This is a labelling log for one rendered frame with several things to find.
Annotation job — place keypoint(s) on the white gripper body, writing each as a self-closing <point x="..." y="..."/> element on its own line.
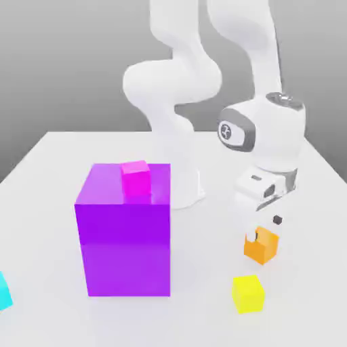
<point x="261" y="218"/>

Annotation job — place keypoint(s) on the large purple box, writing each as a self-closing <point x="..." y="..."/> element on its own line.
<point x="124" y="244"/>

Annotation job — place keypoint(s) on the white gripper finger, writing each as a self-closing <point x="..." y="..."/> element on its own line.
<point x="250" y="233"/>

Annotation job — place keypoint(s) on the small magenta cube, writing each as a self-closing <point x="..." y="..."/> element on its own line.
<point x="135" y="180"/>

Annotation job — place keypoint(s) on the small yellow cube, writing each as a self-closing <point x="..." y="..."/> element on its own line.
<point x="248" y="295"/>

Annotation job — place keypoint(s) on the small orange cube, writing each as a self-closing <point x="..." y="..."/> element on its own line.
<point x="264" y="248"/>

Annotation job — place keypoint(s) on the small cyan cube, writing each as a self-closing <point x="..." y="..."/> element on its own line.
<point x="4" y="294"/>

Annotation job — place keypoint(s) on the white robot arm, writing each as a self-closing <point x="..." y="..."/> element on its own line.
<point x="173" y="81"/>

